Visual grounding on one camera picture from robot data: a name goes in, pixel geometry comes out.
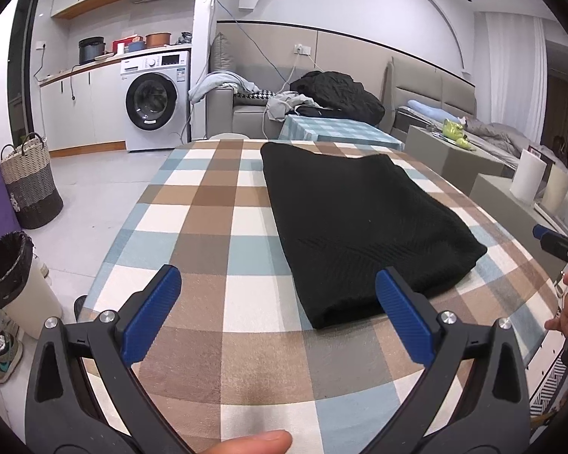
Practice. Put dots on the grey green sneaker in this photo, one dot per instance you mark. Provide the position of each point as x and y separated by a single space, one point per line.
4 354

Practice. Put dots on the white kitchen base cabinet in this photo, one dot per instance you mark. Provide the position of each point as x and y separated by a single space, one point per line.
85 108

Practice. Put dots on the grey sofa cushion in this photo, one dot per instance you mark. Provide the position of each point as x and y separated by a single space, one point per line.
221 56

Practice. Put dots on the black jacket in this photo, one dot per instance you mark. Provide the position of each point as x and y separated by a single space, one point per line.
341 97

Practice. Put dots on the wall socket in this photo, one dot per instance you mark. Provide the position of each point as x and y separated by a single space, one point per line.
303 49

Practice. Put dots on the red container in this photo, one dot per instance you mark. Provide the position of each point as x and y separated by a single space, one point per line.
125 45

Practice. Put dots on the grey bed blanket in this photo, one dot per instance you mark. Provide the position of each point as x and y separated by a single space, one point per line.
501 137

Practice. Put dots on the grey sofa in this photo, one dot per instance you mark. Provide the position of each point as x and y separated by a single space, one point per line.
246 113

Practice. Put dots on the white curtain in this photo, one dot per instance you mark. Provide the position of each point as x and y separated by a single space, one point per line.
513 75

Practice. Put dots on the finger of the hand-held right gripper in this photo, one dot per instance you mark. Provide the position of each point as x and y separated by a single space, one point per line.
546 233

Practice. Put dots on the cream paper roll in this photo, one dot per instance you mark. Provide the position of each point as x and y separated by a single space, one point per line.
556 189

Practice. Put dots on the person's left hand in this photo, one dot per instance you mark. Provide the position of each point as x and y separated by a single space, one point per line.
255 442

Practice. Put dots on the white trash bin black liner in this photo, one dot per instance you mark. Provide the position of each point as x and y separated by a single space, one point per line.
26 293

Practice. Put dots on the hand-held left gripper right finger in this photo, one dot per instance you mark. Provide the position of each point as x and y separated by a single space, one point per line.
404 317

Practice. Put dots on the white round stool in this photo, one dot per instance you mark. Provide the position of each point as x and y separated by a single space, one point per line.
229 136

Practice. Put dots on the checked tablecloth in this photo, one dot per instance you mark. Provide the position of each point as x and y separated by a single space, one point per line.
203 227

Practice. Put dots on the orange cooking pot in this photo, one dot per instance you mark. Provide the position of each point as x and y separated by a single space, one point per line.
158 40

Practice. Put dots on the green toy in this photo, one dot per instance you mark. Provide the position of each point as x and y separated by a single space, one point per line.
454 128

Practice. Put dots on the woven laundry basket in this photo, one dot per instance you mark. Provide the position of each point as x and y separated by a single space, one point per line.
31 184

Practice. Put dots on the white washing machine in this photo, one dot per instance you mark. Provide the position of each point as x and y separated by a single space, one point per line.
154 104

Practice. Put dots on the black slipper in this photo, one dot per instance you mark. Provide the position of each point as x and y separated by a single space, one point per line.
80 305

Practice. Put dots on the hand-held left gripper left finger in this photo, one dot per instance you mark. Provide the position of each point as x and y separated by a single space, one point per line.
151 312

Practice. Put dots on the white crumpled garment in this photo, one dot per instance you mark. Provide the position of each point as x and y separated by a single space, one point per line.
286 104

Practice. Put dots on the dark door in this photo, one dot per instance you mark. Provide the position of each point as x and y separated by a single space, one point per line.
23 66

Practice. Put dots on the beige bed headboard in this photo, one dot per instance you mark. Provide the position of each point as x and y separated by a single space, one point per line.
435 85

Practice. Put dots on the grey side counter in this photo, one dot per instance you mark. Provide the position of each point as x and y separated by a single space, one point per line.
497 194

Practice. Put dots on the light grey garment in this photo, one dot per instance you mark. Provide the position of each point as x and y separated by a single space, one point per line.
217 83

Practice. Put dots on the black cooking pot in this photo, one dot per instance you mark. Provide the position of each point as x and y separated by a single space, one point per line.
91 51

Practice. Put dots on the grey bedside cabinet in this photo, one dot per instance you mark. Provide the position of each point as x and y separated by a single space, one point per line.
449 161

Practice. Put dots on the black knit sweater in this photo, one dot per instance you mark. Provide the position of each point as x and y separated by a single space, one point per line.
359 227

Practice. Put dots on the teal checked small table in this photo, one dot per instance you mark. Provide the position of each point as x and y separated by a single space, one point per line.
341 130

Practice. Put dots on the blue pillow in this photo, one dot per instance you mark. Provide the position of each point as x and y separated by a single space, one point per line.
426 109

